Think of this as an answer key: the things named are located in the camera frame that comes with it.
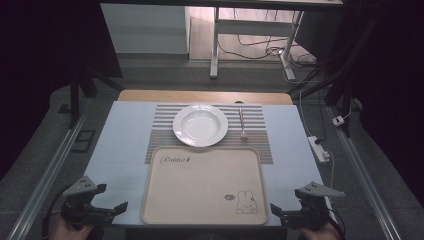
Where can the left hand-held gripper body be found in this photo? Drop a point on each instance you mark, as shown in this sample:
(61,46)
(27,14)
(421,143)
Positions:
(79,206)

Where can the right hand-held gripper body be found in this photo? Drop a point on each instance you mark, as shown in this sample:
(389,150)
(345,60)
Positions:
(311,210)

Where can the person's right hand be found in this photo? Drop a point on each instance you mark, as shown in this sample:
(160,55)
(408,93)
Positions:
(321,234)

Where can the person's left hand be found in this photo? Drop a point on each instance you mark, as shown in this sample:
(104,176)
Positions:
(68,232)

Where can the pale blue table sheet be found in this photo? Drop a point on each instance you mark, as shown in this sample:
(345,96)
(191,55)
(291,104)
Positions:
(126,140)

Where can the striped woven placemat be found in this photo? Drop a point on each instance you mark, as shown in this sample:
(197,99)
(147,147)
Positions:
(260,146)

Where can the beige tray with rabbit print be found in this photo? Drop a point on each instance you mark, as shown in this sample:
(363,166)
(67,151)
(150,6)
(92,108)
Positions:
(200,190)

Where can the small white adapter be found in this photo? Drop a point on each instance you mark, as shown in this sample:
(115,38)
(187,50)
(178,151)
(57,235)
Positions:
(338,120)

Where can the metal spoon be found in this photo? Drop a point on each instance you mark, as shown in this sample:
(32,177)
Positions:
(242,124)

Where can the black metal stand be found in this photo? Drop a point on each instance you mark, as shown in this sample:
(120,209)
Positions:
(74,100)
(346,83)

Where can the white round plate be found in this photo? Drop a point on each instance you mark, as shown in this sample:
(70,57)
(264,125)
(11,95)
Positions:
(200,125)

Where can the white cabinet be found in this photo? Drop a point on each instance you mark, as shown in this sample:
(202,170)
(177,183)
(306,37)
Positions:
(143,30)

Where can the aluminium floor rail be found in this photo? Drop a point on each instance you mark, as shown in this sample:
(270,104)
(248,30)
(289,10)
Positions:
(46,180)
(363,180)

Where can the white desk frame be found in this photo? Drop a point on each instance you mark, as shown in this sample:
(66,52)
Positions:
(253,27)

